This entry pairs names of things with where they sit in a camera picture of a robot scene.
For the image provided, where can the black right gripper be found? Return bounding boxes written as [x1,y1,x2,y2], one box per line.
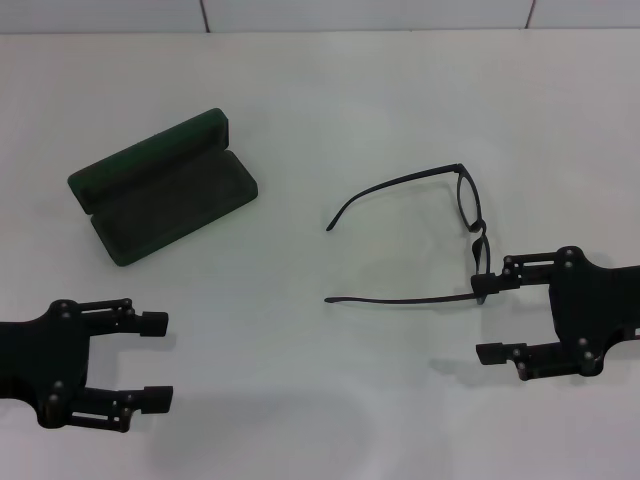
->
[471,246,640,383]

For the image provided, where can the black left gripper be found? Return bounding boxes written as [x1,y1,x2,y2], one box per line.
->
[0,298,175,434]

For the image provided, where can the black glasses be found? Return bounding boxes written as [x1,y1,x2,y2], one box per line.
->
[324,163,494,307]

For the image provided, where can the green glasses case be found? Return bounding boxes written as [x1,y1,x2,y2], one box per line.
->
[67,107,260,269]

